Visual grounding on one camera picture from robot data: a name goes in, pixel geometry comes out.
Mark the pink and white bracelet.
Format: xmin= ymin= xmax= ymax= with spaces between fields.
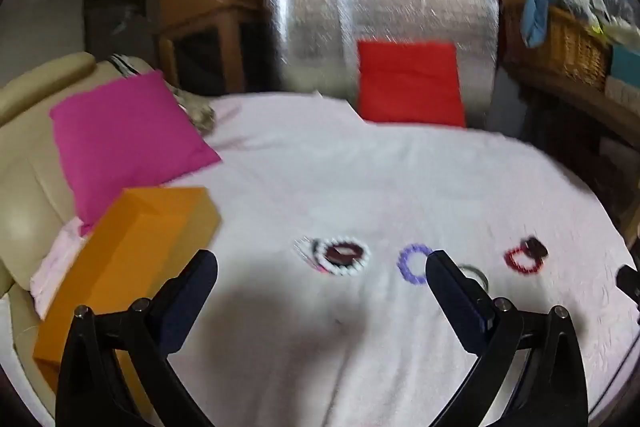
xmin=294 ymin=237 xmax=327 ymax=274

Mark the white bead bracelet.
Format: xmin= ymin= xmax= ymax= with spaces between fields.
xmin=312 ymin=237 xmax=372 ymax=278

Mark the red bead bracelet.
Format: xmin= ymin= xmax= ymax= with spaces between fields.
xmin=504 ymin=246 xmax=542 ymax=278

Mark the blue cloth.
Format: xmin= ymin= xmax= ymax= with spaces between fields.
xmin=520 ymin=0 xmax=577 ymax=48

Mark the clear glass bangle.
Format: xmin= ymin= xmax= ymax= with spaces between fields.
xmin=457 ymin=264 xmax=489 ymax=293

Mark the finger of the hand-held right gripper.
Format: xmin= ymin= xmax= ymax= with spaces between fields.
xmin=616 ymin=264 xmax=640 ymax=309

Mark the purple bead bracelet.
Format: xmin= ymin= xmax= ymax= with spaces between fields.
xmin=396 ymin=244 xmax=435 ymax=285

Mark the magenta pillow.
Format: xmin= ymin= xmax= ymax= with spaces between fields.
xmin=49 ymin=70 xmax=223 ymax=235

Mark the wicker basket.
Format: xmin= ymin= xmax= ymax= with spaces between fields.
xmin=504 ymin=4 xmax=614 ymax=92

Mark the silver foil sheet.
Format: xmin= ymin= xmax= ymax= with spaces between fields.
xmin=265 ymin=0 xmax=501 ymax=128

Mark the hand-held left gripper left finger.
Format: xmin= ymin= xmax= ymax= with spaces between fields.
xmin=55 ymin=249 xmax=219 ymax=427

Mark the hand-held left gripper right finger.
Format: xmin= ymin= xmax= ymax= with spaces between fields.
xmin=425 ymin=250 xmax=590 ymax=427

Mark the pale pink blanket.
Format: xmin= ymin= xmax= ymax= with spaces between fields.
xmin=30 ymin=92 xmax=639 ymax=427

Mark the red pillow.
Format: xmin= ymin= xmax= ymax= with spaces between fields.
xmin=357 ymin=40 xmax=467 ymax=128

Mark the black ring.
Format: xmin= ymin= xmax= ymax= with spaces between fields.
xmin=520 ymin=236 xmax=549 ymax=261

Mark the orange cardboard box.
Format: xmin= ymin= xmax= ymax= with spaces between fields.
xmin=33 ymin=187 xmax=221 ymax=418

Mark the beige leather sofa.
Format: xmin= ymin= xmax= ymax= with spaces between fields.
xmin=0 ymin=52 xmax=157 ymax=413

